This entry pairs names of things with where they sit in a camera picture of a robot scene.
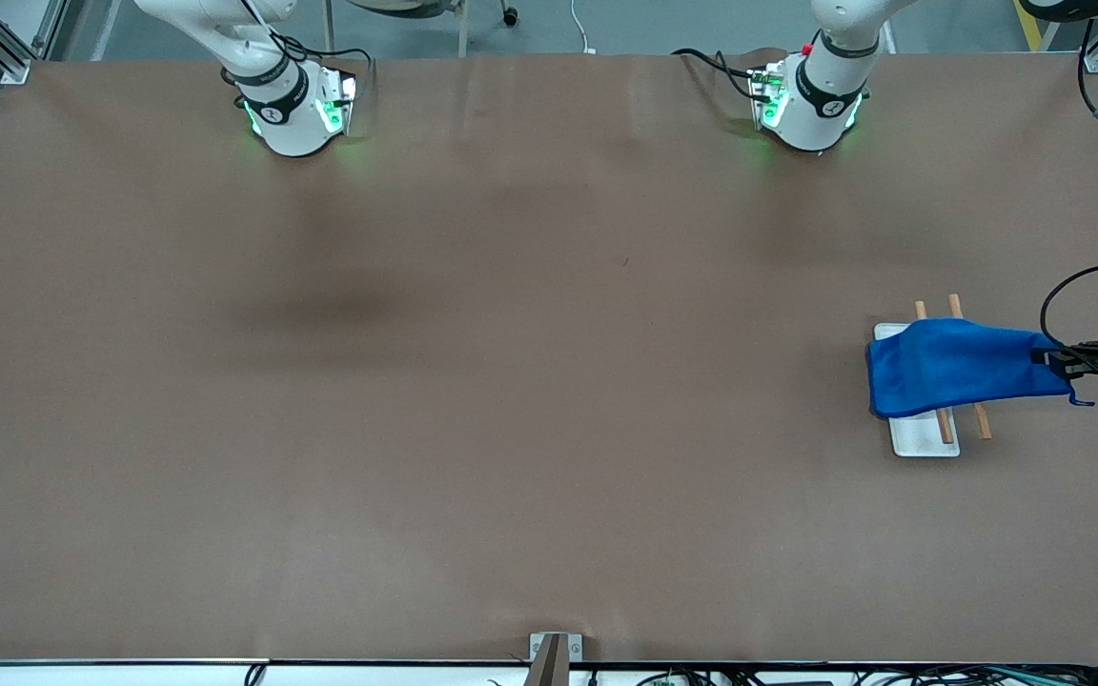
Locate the black left arm base cable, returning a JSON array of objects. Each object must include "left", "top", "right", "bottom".
[{"left": 671, "top": 48, "right": 764, "bottom": 101}]

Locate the office chair base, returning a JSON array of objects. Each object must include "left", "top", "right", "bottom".
[{"left": 320, "top": 0, "right": 521, "bottom": 58}]

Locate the white floor cable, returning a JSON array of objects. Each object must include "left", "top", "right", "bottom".
[{"left": 570, "top": 0, "right": 600, "bottom": 55}]

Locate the white rack base plate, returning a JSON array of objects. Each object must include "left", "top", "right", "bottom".
[{"left": 873, "top": 322, "right": 961, "bottom": 459}]

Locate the black arm base cable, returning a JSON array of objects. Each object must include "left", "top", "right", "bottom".
[
  {"left": 239, "top": 0, "right": 376, "bottom": 89},
  {"left": 671, "top": 48, "right": 764, "bottom": 101}
]

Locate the black right arm base cable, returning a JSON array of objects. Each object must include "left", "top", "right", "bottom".
[{"left": 239, "top": 0, "right": 376, "bottom": 89}]

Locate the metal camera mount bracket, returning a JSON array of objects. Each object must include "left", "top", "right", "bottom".
[{"left": 528, "top": 632, "right": 584, "bottom": 686}]

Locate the blue microfibre towel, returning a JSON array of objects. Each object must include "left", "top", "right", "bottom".
[{"left": 865, "top": 317, "right": 1096, "bottom": 421}]

